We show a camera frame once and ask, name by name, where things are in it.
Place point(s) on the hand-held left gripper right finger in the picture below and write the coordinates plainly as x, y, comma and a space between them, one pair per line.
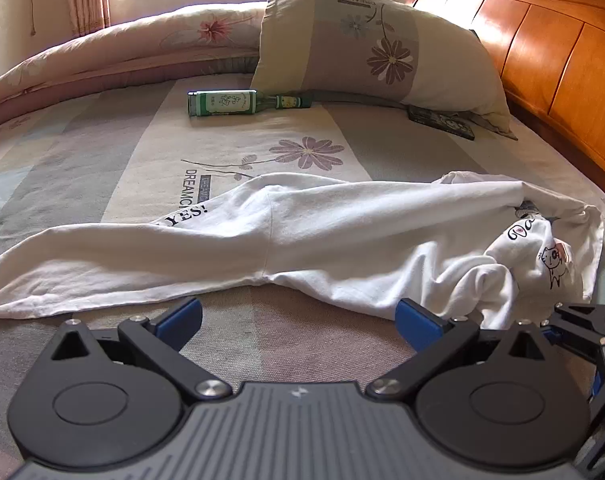
417, 322

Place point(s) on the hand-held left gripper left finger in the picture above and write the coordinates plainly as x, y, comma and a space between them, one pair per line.
180, 321

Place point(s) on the white long-sleeved shirt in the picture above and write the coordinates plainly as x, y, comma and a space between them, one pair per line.
332, 230

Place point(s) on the dark patterned phone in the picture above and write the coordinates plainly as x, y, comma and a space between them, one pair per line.
440, 121

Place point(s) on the green glass bottle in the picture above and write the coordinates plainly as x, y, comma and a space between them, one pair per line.
222, 102

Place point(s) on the wooden headboard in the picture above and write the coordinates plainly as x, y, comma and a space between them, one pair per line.
557, 50

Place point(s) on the floral beige pillow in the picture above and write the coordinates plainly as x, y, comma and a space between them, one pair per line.
382, 45

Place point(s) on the folded pink floral quilt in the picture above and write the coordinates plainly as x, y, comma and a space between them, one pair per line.
132, 45

